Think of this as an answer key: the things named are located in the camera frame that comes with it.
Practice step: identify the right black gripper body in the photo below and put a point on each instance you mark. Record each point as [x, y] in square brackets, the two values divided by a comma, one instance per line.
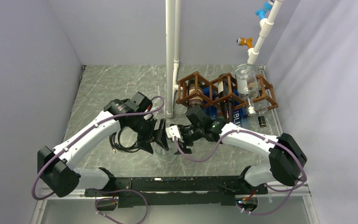
[191, 134]

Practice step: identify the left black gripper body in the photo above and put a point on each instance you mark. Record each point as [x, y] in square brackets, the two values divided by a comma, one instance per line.
[145, 129]

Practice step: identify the clear bottle dark label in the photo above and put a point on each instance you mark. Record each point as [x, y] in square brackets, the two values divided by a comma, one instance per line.
[165, 155]

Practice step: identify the clear bottle with cork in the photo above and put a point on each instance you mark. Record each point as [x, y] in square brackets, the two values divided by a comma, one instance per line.
[247, 88]

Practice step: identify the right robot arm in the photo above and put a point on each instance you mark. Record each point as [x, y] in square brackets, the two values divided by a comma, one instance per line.
[285, 158]

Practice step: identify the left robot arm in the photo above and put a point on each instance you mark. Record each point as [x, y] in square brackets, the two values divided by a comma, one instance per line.
[57, 168]

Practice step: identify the brown bottle gold foil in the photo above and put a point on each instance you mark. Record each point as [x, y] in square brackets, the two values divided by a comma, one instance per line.
[227, 104]

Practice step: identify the brown wooden wine rack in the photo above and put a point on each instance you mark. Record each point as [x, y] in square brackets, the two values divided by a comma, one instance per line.
[195, 86]

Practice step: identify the clear blue-label bottle right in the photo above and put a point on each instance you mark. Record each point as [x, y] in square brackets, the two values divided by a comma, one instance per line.
[240, 118]

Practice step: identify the small dark bottle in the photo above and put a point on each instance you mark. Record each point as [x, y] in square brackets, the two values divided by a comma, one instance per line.
[260, 110]

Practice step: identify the orange pipe valve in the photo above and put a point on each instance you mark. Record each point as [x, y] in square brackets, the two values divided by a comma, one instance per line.
[241, 41]

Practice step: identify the white vertical pvc pipe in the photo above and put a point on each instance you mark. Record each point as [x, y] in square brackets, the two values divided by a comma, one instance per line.
[172, 32]

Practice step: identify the white angled pvc pipe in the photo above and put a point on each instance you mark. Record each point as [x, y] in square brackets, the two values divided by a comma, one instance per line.
[266, 26]

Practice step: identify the blue pipe valve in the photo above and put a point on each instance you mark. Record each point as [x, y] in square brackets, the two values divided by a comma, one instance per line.
[267, 6]

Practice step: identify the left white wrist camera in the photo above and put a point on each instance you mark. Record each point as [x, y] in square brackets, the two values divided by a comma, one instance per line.
[150, 116]

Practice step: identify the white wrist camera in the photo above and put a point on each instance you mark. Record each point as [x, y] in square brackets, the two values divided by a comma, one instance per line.
[173, 133]
[150, 116]

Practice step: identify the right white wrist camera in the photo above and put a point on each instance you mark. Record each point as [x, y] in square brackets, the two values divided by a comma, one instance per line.
[173, 133]

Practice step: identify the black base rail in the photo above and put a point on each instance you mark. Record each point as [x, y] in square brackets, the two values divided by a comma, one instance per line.
[137, 191]

